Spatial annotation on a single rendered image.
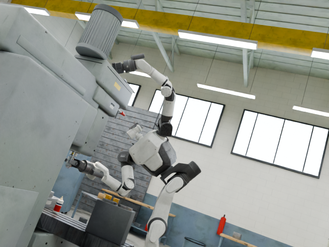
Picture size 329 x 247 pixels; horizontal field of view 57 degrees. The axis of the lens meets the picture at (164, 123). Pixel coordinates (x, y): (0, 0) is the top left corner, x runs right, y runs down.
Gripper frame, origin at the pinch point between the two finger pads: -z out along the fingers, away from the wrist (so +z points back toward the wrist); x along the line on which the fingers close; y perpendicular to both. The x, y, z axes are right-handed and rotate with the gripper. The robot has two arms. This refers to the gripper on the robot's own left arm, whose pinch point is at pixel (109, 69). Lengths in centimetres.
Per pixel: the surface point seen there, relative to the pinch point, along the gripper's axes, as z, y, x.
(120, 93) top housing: 5.1, -18.4, 1.4
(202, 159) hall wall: 128, 17, 747
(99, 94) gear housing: -5.6, -25.1, -19.4
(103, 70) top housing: 0.5, -12.9, -26.1
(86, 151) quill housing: -22, -56, -5
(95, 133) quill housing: -15.1, -44.8, -3.3
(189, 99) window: 129, 225, 764
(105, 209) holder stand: -11, -94, -18
